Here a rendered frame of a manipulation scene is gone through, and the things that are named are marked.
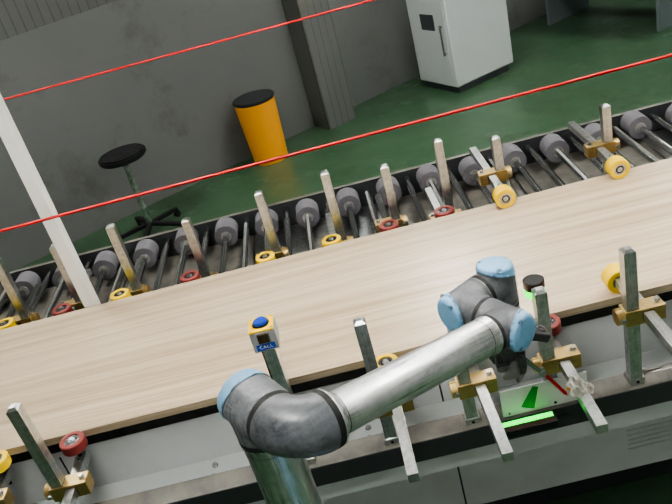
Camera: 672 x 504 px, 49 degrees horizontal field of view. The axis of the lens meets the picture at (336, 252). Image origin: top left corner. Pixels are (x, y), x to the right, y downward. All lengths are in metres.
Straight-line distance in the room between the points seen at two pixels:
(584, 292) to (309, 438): 1.31
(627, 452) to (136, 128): 4.62
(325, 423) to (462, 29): 5.82
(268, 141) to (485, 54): 2.17
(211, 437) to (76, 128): 3.98
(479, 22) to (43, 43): 3.66
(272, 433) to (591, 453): 1.70
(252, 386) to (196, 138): 5.19
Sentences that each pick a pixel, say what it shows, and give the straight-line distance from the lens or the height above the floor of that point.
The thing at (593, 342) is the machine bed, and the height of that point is 0.71.
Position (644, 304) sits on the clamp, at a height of 0.97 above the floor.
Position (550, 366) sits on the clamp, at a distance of 2.26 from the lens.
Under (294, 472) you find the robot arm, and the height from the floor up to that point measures 1.24.
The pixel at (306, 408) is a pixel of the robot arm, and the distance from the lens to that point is 1.37.
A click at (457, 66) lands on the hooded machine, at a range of 6.95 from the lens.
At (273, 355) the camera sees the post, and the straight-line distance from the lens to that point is 2.08.
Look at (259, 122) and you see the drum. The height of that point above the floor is 0.40.
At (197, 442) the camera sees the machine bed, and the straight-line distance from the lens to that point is 2.58.
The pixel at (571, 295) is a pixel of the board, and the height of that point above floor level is 0.90.
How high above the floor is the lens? 2.31
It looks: 29 degrees down
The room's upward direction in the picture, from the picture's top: 16 degrees counter-clockwise
